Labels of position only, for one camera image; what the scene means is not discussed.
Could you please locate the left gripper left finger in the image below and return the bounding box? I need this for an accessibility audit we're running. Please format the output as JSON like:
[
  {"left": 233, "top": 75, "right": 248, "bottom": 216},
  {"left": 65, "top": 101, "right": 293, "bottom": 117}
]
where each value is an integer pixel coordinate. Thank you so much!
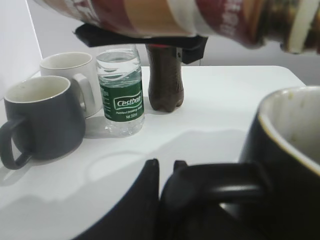
[{"left": 75, "top": 158, "right": 160, "bottom": 240}]

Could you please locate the dark grey ceramic mug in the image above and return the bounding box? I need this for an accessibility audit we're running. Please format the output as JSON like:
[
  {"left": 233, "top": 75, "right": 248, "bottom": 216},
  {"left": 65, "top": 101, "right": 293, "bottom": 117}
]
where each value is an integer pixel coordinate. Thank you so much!
[{"left": 0, "top": 76, "right": 86, "bottom": 170}]

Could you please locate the brown Nescafe coffee bottle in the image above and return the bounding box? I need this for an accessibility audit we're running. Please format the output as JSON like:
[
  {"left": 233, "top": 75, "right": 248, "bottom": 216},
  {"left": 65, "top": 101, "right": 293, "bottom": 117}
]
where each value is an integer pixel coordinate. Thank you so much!
[{"left": 38, "top": 0, "right": 320, "bottom": 54}]

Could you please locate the dark cola bottle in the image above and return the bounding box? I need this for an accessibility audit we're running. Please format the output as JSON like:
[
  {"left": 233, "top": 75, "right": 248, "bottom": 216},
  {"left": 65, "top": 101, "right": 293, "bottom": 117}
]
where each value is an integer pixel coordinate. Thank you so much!
[{"left": 145, "top": 44, "right": 184, "bottom": 113}]

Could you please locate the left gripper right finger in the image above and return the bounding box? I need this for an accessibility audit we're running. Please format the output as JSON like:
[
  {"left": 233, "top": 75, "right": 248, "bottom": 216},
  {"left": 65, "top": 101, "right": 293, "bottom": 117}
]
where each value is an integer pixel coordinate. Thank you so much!
[{"left": 172, "top": 160, "right": 188, "bottom": 178}]

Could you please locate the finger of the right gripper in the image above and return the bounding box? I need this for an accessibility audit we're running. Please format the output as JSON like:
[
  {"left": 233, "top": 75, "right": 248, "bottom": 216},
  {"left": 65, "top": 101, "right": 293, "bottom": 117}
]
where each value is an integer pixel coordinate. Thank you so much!
[{"left": 73, "top": 23, "right": 208, "bottom": 64}]

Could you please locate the white ceramic mug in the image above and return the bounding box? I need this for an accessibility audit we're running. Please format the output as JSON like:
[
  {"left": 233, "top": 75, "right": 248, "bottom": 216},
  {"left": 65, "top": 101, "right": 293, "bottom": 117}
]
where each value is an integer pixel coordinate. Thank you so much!
[{"left": 39, "top": 52, "right": 103, "bottom": 118}]

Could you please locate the black ceramic mug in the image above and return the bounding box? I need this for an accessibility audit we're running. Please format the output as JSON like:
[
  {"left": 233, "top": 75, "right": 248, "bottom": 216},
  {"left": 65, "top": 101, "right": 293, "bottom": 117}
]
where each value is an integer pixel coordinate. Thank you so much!
[{"left": 155, "top": 86, "right": 320, "bottom": 240}]

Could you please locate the Cestbon water bottle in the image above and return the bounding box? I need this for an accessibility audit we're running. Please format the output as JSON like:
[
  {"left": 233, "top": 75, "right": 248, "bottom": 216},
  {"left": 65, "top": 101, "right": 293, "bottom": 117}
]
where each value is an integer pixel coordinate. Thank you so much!
[{"left": 96, "top": 44, "right": 145, "bottom": 137}]

